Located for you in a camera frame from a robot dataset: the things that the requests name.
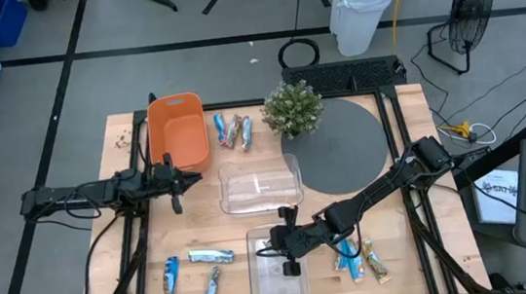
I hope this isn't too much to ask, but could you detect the black perforated panel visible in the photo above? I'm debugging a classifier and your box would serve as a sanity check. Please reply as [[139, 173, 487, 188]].
[[280, 53, 408, 99]]

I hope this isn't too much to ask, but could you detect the yellow cable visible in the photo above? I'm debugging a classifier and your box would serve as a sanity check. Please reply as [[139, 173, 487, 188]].
[[387, 0, 424, 55]]

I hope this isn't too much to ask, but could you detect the brown red granola bar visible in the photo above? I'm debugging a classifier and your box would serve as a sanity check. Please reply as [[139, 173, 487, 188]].
[[220, 113, 245, 150]]

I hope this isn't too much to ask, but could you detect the blue orange granola bar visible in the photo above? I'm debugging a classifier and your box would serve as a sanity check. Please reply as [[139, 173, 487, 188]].
[[341, 238, 367, 285], [331, 238, 356, 273]]

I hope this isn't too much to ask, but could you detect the orange plastic bin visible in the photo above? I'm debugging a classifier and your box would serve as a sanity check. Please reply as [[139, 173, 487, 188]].
[[143, 91, 213, 178]]

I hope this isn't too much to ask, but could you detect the artificial potted plant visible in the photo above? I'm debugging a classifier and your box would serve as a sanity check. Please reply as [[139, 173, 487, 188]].
[[257, 76, 328, 143]]

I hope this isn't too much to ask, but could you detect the green orange granola bar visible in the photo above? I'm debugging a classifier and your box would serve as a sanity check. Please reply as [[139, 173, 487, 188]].
[[360, 237, 394, 287]]

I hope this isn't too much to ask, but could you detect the black floor fan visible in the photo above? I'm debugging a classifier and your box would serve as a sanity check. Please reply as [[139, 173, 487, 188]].
[[422, 0, 506, 78]]

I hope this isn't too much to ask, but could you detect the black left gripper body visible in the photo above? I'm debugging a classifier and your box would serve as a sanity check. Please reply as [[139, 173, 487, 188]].
[[145, 150, 188, 217]]

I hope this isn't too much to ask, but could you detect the grey round mat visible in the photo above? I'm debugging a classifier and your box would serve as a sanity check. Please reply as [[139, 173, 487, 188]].
[[277, 92, 395, 202]]

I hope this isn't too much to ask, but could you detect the black power cable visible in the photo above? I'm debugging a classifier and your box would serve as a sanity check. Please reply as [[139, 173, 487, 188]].
[[76, 214, 131, 294]]

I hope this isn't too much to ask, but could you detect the wide clear plastic bin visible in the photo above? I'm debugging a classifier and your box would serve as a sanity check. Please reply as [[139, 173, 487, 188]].
[[214, 151, 307, 219]]

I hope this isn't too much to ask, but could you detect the white paper booklet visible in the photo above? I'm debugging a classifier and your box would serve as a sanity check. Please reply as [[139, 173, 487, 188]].
[[470, 167, 525, 229]]

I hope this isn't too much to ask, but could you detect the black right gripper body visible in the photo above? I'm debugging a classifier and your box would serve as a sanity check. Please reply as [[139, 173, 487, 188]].
[[276, 201, 336, 277]]

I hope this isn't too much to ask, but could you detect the black cable coil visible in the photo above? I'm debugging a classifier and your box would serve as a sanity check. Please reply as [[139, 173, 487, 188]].
[[276, 36, 322, 71]]

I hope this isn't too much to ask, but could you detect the narrow clear plastic bin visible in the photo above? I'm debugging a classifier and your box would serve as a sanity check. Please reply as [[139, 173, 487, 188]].
[[244, 221, 312, 294]]

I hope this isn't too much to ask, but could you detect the black aluminium table frame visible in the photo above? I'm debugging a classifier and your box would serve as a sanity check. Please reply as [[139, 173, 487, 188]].
[[63, 74, 493, 294]]

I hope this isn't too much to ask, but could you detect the white trash bin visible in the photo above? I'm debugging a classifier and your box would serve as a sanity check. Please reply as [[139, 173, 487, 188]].
[[325, 0, 410, 59]]

